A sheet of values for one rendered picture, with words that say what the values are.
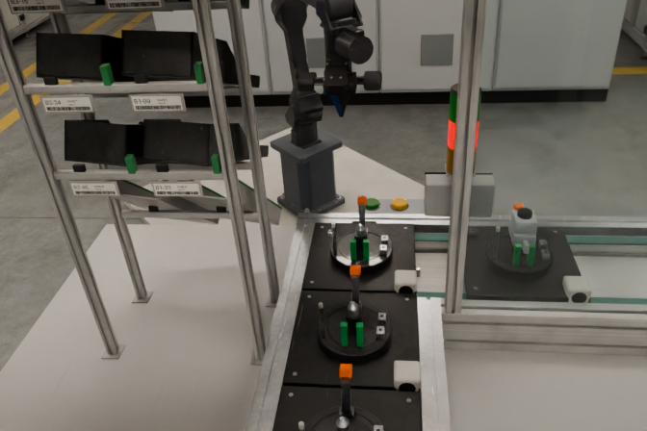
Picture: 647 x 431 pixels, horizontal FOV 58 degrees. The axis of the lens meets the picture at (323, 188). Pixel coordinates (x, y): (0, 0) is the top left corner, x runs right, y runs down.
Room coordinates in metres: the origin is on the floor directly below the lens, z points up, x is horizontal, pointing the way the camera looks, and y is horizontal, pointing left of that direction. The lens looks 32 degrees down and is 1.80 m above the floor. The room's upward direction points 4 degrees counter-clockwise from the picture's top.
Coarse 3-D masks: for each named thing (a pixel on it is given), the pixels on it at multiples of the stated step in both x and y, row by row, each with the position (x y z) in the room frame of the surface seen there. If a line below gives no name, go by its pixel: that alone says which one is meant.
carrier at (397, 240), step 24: (312, 240) 1.11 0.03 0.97; (336, 240) 1.07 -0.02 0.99; (360, 240) 1.03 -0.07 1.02; (384, 240) 1.04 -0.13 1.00; (408, 240) 1.08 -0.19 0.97; (312, 264) 1.02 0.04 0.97; (336, 264) 1.00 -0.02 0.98; (360, 264) 0.98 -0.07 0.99; (384, 264) 0.99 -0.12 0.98; (408, 264) 0.99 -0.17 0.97; (312, 288) 0.94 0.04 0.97; (336, 288) 0.93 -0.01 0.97; (360, 288) 0.93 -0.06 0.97; (384, 288) 0.92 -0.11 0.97; (408, 288) 0.91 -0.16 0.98
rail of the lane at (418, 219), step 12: (300, 216) 1.22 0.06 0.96; (312, 216) 1.22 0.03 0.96; (324, 216) 1.21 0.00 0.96; (336, 216) 1.21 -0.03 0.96; (348, 216) 1.20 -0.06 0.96; (372, 216) 1.20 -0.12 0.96; (384, 216) 1.19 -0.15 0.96; (396, 216) 1.19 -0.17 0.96; (408, 216) 1.18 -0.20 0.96; (420, 216) 1.18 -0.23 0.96; (432, 216) 1.18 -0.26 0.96; (444, 216) 1.17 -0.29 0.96; (420, 228) 1.15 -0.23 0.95; (432, 228) 1.14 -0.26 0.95; (444, 228) 1.14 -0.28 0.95
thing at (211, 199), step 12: (180, 180) 1.03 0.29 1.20; (192, 180) 1.06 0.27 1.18; (240, 180) 1.00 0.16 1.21; (204, 192) 1.10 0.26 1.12; (216, 192) 1.15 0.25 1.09; (252, 192) 1.04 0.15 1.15; (204, 204) 1.05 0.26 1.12; (216, 204) 1.03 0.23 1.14; (252, 204) 1.04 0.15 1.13; (276, 204) 1.15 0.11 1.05; (276, 216) 1.14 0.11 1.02
